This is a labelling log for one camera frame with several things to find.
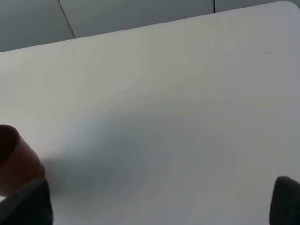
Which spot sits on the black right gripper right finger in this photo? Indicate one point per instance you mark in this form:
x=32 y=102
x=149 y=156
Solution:
x=285 y=202

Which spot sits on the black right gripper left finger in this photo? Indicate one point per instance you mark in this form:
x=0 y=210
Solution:
x=30 y=205

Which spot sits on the red plastic cup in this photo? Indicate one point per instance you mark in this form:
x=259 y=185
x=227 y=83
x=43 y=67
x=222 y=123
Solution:
x=19 y=163

